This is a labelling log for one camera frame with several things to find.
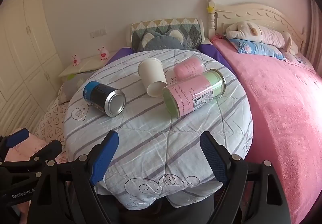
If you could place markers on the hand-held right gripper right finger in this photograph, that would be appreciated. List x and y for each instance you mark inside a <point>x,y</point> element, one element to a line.
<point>213,161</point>

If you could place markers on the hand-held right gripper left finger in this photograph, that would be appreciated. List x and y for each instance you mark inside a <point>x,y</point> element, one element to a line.
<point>105,158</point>

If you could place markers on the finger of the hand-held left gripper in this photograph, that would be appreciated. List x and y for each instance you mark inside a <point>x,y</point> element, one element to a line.
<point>15,137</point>
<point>47,149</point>

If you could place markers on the white paper cup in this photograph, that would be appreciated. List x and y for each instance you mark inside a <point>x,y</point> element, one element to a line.
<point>152,73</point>

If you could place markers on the pink printed cloth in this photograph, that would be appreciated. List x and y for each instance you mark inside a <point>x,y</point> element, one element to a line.
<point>36,141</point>

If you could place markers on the heart print bed sheet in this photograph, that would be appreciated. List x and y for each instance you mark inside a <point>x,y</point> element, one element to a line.
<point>50,118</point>

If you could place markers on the striped white quilt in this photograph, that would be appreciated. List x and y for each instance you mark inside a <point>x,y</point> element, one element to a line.
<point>151,138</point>

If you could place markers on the blue and black can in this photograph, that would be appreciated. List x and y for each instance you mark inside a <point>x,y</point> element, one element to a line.
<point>100,95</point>

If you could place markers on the pink and green can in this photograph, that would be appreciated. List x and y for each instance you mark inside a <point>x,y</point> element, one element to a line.
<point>191,90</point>

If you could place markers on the pink fleece blanket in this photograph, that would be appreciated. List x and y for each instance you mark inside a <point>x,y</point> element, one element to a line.
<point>276,113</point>

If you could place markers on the cream nightstand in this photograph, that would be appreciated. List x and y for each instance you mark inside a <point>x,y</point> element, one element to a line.
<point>85,65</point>

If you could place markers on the pink rabbit figurine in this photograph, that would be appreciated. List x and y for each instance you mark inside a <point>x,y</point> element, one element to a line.
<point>103,54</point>
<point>75,60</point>

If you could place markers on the small pink container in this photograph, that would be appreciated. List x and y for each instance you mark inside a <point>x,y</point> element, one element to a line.
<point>187,68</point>

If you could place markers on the cream wardrobe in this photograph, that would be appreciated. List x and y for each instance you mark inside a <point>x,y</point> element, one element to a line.
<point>25,38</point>

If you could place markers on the blue printed pillow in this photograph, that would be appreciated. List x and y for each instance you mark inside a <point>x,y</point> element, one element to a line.
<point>251,48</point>

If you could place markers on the grey bear plush pillow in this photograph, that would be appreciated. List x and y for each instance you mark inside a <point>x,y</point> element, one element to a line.
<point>161,43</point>

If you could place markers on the white printed pillow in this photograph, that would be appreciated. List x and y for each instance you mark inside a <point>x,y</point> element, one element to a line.
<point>299,59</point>

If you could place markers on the white and pink plush toy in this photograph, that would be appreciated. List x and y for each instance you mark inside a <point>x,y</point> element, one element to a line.
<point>261,34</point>

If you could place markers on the patchwork diamond cushion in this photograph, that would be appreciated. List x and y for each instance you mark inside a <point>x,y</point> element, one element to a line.
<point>163,25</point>

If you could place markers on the yellow star sticker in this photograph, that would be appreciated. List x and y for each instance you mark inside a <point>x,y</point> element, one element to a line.
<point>209,8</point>

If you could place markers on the cream wooden headboard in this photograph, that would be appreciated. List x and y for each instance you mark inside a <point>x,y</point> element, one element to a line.
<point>251,12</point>

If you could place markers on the pink curtain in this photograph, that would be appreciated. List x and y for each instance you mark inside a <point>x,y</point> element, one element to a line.
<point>315,38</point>

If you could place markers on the white wall socket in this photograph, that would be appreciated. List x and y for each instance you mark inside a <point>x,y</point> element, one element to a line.
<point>98,33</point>

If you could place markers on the cream bed post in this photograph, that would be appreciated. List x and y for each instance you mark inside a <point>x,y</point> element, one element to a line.
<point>211,23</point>

